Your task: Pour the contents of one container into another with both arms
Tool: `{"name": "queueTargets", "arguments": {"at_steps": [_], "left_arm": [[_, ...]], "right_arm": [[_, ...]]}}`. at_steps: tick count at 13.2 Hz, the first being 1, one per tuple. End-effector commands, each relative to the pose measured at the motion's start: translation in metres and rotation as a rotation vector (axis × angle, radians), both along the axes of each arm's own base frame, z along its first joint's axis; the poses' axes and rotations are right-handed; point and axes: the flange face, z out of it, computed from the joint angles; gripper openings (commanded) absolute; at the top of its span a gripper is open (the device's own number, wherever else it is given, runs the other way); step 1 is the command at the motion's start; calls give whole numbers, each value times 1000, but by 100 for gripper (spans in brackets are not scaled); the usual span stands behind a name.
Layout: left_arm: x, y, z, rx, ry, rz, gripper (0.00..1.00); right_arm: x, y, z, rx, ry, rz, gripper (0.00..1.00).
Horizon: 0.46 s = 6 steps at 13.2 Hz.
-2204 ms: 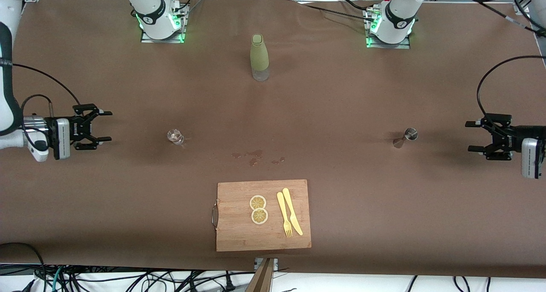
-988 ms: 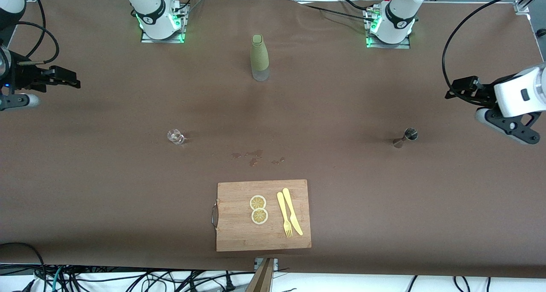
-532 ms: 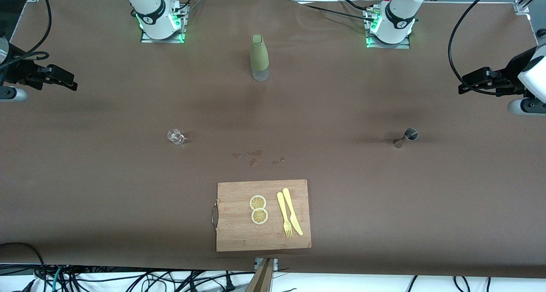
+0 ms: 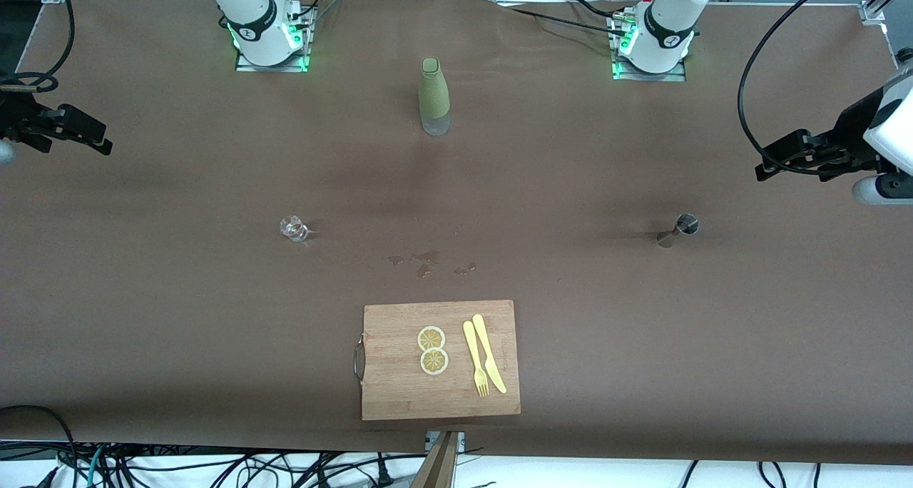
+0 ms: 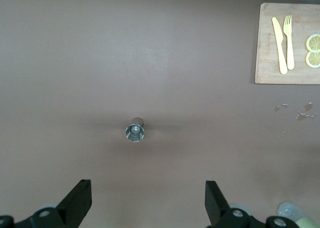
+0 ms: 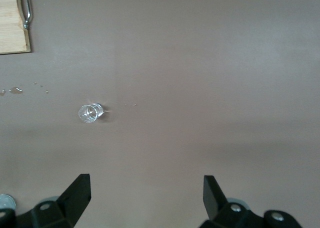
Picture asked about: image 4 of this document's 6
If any yellow plastic fork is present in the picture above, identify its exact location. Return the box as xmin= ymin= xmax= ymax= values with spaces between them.
xmin=463 ymin=320 xmax=491 ymax=397

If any green sleeved glass bottle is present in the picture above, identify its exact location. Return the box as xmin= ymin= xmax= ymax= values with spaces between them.
xmin=418 ymin=57 xmax=452 ymax=136

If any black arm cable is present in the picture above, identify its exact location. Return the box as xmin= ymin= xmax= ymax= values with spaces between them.
xmin=0 ymin=0 xmax=76 ymax=94
xmin=738 ymin=0 xmax=851 ymax=165

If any brown table cloth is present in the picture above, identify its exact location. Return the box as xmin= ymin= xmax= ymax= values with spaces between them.
xmin=0 ymin=0 xmax=913 ymax=467

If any black base power cable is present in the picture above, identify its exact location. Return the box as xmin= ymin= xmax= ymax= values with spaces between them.
xmin=496 ymin=0 xmax=630 ymax=39

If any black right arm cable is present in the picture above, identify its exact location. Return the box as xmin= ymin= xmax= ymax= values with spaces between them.
xmin=0 ymin=0 xmax=76 ymax=94

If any wooden cutting board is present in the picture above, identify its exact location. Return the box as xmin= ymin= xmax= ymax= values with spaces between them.
xmin=354 ymin=300 xmax=521 ymax=422

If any black floor cable loop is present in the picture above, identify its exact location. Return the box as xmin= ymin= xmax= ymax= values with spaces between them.
xmin=0 ymin=405 xmax=79 ymax=488

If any steel jigger measuring cup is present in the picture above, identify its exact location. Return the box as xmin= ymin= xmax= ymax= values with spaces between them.
xmin=656 ymin=213 xmax=700 ymax=249

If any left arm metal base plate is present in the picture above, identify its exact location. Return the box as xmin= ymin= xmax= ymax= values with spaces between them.
xmin=611 ymin=14 xmax=688 ymax=82

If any wooden post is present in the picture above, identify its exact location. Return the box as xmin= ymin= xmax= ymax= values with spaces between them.
xmin=412 ymin=431 xmax=461 ymax=488

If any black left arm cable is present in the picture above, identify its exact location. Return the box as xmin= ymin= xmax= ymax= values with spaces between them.
xmin=738 ymin=0 xmax=851 ymax=165

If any yellow plastic knife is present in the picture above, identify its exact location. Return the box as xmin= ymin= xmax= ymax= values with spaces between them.
xmin=471 ymin=314 xmax=508 ymax=395

